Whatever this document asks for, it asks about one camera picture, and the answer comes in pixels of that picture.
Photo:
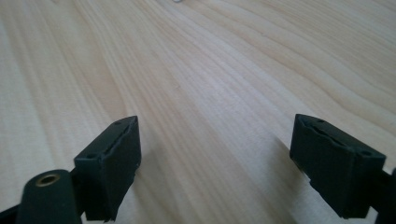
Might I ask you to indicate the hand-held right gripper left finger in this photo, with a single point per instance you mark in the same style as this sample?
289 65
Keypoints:
109 168

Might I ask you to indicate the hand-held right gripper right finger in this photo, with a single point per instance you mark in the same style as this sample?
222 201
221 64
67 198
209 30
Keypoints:
336 168

